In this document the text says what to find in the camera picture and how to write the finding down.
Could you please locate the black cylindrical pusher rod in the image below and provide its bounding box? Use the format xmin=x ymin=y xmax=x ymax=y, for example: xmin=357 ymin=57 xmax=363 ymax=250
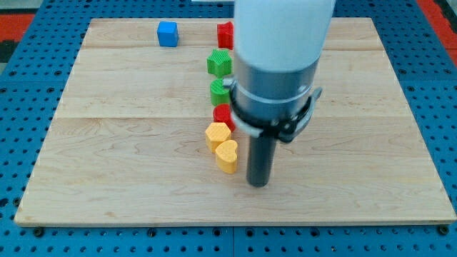
xmin=246 ymin=136 xmax=276 ymax=188

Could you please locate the yellow heart block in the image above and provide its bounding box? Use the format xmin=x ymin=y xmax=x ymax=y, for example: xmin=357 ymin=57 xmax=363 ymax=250
xmin=215 ymin=140 xmax=238 ymax=174

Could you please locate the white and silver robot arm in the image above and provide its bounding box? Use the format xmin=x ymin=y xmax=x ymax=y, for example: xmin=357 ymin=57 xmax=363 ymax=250
xmin=223 ymin=0 xmax=336 ymax=187

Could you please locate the yellow hexagon block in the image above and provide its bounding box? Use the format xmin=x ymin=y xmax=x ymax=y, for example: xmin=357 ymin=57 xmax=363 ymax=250
xmin=205 ymin=122 xmax=231 ymax=153

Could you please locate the red cylinder block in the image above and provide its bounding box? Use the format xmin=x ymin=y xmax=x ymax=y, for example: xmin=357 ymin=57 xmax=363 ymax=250
xmin=213 ymin=104 xmax=236 ymax=132

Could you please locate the green cylinder block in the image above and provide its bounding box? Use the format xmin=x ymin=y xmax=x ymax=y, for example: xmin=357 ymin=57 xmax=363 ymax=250
xmin=210 ymin=79 xmax=230 ymax=106

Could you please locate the green star block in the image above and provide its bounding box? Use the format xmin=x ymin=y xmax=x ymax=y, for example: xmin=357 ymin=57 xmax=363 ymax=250
xmin=206 ymin=49 xmax=232 ymax=78

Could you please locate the red block at back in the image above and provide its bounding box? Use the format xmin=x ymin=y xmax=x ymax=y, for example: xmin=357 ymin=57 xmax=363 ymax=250
xmin=216 ymin=21 xmax=233 ymax=50

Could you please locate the light wooden board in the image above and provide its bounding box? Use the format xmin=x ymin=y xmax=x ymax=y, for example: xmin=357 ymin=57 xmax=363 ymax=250
xmin=15 ymin=18 xmax=456 ymax=227

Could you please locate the blue cube block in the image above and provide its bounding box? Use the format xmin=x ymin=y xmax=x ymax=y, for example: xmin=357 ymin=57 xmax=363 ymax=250
xmin=156 ymin=21 xmax=179 ymax=47

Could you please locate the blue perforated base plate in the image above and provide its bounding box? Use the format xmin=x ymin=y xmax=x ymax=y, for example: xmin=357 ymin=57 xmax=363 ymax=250
xmin=1 ymin=0 xmax=456 ymax=256

